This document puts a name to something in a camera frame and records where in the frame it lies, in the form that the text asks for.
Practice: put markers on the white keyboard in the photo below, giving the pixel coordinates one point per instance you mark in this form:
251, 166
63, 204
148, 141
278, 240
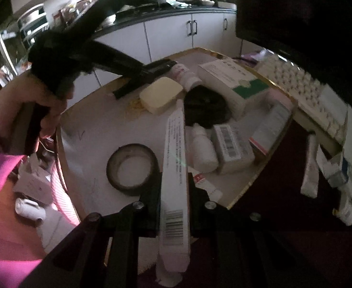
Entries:
302, 87

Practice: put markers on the long white medicine box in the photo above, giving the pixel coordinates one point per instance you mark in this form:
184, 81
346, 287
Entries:
176, 156

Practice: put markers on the white bottle with red label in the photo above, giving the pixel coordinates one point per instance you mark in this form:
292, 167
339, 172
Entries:
183, 75

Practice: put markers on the pink and white box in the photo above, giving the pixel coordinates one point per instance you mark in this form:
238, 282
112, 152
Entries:
269, 126

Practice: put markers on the small red and white box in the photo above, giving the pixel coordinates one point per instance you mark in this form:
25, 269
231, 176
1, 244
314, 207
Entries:
207, 186

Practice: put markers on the black tape roll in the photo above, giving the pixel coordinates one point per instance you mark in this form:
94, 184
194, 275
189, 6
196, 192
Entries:
111, 168

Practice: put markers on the white lower kitchen cabinets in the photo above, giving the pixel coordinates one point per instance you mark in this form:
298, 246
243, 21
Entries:
170, 33

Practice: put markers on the green and white medicine box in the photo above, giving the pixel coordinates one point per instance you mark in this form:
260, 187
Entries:
233, 78

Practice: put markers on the white pill bottle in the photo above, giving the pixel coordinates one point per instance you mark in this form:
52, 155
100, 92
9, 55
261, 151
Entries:
348, 213

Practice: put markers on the black computer monitor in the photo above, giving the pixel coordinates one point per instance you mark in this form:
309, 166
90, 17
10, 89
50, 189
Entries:
299, 15

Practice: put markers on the white tray with gold rim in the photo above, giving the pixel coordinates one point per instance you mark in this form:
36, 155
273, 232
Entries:
103, 132

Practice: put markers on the black scrunchie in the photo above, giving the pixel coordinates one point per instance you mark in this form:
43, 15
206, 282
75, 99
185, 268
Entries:
206, 105

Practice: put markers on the person's left hand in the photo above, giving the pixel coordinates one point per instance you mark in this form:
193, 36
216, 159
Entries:
10, 102

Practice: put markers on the purple bag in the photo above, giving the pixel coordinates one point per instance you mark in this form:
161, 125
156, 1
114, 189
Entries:
254, 55

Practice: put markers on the black kitchen countertop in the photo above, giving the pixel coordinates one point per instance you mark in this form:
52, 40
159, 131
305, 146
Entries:
164, 13

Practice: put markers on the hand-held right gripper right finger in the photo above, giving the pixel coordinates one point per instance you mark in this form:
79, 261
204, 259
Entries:
198, 204

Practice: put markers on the white dropper bottle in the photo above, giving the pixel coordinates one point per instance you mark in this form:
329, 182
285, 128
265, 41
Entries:
204, 153

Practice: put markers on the white rounded object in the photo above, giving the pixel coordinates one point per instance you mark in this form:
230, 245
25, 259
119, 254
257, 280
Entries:
28, 210

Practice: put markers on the grey barcode box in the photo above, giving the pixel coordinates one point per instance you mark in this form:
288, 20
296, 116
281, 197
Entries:
233, 150

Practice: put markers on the metal dish rack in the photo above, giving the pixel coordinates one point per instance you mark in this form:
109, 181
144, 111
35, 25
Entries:
33, 24

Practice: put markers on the row of condiment bottles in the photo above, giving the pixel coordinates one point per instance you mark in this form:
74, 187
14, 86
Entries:
70, 9

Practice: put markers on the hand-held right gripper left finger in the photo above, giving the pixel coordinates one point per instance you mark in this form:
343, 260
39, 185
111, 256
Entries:
151, 204

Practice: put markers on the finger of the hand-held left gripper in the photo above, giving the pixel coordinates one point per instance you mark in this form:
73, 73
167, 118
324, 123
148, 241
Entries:
133, 87
127, 61

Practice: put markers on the silver cream tube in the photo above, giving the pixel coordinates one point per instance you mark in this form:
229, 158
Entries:
309, 171

